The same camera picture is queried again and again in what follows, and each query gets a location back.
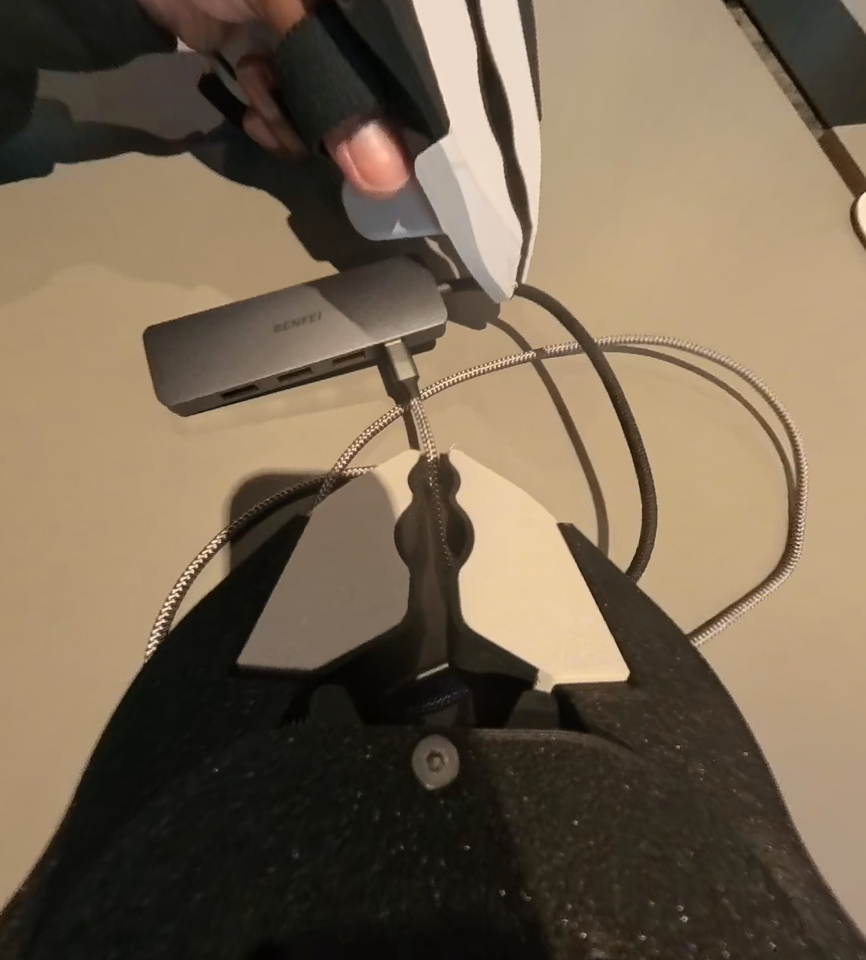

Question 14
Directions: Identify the person's left hand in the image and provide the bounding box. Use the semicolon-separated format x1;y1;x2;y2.
140;0;413;195

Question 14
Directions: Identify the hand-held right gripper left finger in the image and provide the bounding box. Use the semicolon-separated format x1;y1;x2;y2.
235;450;435;674

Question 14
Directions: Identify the grey usb hub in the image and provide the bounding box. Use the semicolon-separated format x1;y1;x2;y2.
142;258;458;418

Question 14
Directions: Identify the black hub cable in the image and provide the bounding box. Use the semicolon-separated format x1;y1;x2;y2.
439;279;660;583

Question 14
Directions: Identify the person's left forearm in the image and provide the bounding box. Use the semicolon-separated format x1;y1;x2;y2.
0;0;182;198

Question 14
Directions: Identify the black flat mat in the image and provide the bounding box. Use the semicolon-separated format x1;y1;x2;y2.
733;0;866;130

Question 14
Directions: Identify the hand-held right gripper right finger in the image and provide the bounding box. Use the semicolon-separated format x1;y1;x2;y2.
430;447;633;693

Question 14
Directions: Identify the silver braided usb cable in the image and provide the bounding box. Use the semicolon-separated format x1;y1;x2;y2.
143;336;810;663

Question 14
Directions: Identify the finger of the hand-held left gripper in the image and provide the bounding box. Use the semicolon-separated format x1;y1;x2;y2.
506;0;548;280
412;0;527;303

